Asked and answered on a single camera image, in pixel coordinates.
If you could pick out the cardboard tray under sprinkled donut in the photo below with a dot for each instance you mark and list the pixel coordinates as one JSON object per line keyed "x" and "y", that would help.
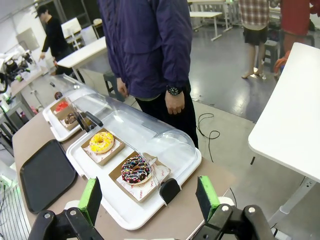
{"x": 117, "y": 176}

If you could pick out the cardboard tray under yellow donut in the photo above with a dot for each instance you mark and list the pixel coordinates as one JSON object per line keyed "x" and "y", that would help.
{"x": 110, "y": 156}

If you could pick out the person's right forearm blue sleeve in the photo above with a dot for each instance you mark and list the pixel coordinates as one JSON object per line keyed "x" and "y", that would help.
{"x": 116, "y": 62}

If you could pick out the chocolate donut with colourful sprinkles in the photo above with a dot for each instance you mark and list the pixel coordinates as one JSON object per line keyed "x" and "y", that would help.
{"x": 128, "y": 176}

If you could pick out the person in blue jacket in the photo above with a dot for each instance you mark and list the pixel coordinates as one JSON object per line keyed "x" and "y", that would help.
{"x": 145, "y": 37}

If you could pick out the large white table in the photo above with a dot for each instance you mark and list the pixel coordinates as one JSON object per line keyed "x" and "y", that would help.
{"x": 290, "y": 112}

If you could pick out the small white display tray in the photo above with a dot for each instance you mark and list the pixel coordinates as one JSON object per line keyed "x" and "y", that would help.
{"x": 58, "y": 132}

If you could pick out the large clear dome cover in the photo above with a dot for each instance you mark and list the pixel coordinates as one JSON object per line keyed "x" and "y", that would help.
{"x": 140, "y": 130}

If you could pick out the person in red clothes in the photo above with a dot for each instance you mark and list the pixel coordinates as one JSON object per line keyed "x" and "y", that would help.
{"x": 295, "y": 20}

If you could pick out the black wrist watch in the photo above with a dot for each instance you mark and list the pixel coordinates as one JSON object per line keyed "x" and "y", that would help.
{"x": 174, "y": 90}

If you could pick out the person's right hand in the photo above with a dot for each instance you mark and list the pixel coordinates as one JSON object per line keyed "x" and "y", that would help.
{"x": 122, "y": 88}

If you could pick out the red frosted donut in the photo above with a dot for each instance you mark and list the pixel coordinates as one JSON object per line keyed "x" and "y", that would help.
{"x": 61, "y": 106}

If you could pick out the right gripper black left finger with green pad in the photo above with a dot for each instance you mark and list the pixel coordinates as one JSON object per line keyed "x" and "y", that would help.
{"x": 90, "y": 200}

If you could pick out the cardboard tray under red donut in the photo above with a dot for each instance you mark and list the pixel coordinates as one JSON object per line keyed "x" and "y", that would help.
{"x": 53, "y": 110}

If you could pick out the yellow frosted donut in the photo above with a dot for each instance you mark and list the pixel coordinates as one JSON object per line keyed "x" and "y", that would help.
{"x": 96, "y": 147}

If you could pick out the person's left hand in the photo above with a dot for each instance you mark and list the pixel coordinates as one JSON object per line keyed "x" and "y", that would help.
{"x": 175, "y": 103}

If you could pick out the person in plaid shirt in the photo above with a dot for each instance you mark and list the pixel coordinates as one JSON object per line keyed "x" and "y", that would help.
{"x": 253, "y": 25}

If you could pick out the white table with grey legs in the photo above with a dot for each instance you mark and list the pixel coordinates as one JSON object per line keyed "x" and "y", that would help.
{"x": 82, "y": 55}

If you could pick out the dark chocolate donut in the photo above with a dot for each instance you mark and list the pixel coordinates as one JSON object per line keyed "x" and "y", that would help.
{"x": 70, "y": 118}

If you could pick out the grey whiteboard panel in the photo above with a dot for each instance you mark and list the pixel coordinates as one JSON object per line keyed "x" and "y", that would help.
{"x": 27, "y": 38}

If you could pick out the large white display tray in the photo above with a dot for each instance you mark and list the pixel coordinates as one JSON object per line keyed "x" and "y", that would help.
{"x": 115, "y": 207}

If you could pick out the small clear dome cover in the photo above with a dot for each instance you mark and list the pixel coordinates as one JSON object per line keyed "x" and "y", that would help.
{"x": 82, "y": 100}

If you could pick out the long white background table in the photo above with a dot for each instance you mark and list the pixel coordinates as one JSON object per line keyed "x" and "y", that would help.
{"x": 203, "y": 15}

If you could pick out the small brown round pastry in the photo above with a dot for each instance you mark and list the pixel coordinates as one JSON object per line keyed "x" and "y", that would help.
{"x": 58, "y": 95}

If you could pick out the black plastic serving tray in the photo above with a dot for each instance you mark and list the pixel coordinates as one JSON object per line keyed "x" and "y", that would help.
{"x": 46, "y": 175}

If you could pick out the cardboard tray under dark donut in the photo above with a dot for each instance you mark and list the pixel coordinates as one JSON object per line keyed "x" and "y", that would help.
{"x": 71, "y": 126}

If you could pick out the grey plastic stool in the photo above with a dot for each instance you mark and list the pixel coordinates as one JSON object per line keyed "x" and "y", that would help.
{"x": 271, "y": 53}
{"x": 111, "y": 83}

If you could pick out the person in black with cap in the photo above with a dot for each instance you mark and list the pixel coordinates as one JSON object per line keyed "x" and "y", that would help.
{"x": 53, "y": 40}

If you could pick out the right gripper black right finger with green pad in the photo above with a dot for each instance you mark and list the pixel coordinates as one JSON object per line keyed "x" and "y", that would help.
{"x": 208, "y": 200}

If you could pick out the white printed paper liner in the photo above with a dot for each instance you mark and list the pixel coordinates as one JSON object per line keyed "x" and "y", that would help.
{"x": 142, "y": 190}
{"x": 100, "y": 156}

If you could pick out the person's left forearm blue sleeve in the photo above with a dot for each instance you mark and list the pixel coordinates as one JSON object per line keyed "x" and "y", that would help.
{"x": 176, "y": 62}

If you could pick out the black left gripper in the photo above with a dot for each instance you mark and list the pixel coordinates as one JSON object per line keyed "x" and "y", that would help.
{"x": 15, "y": 66}

